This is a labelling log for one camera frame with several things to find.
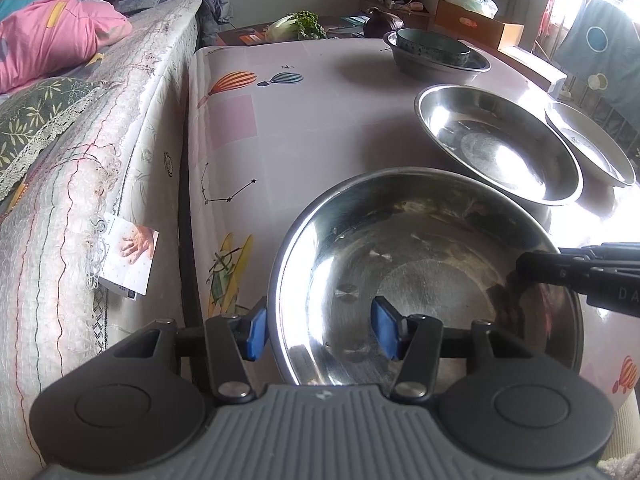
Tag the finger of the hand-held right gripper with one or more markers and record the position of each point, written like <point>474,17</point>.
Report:
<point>610,251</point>
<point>550,267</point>

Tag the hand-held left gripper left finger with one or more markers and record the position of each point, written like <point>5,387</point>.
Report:
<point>256,330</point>

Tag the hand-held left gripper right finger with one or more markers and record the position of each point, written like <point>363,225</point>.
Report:
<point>387,327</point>

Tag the large steel basin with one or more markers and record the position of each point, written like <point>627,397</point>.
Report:
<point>425,260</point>

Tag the white ceramic plate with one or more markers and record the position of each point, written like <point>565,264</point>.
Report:
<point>590,145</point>

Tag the medium steel basin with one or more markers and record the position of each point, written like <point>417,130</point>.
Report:
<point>500,145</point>

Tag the dark ceramic bowl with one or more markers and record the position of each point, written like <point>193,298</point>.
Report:
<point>430,47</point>

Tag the white paper tag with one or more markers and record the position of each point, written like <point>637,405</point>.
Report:
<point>127,260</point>

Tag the blue towel with circles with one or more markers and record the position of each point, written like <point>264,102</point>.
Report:
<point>600,60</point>

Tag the low wooden cabinet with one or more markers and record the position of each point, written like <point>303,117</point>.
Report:
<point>540,72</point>

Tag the pink balloon print tablecloth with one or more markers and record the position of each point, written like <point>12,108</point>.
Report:
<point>310,125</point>

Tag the white quilted mattress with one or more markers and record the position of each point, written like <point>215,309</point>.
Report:
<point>75,200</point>

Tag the red hanging cloth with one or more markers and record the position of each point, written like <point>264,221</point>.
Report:
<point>553,5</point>

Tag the orange cardboard box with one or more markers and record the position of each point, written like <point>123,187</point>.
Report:
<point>470,27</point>

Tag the white plastic bag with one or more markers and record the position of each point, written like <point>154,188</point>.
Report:
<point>470,2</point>

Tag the purple cabbage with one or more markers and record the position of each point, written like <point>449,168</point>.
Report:
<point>382,22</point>

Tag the napa cabbage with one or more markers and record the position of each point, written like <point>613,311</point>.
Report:
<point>287,27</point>

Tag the green floral pillow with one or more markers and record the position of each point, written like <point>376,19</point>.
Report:
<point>30,115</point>

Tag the open brown cardboard box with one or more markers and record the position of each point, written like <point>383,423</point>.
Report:
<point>370,2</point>

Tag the pink quilt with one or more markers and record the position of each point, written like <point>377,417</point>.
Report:
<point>50,35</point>

